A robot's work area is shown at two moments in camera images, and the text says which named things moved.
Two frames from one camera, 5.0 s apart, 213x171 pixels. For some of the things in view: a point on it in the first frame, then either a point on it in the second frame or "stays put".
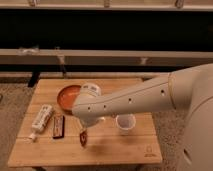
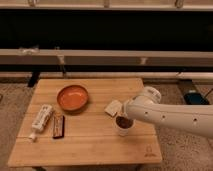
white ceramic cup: [125, 122] stays put
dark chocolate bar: [58, 127] stays put
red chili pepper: [83, 137] to [124, 122]
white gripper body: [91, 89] to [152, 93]
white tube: [40, 120] stays put
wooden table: [52, 135] stays put
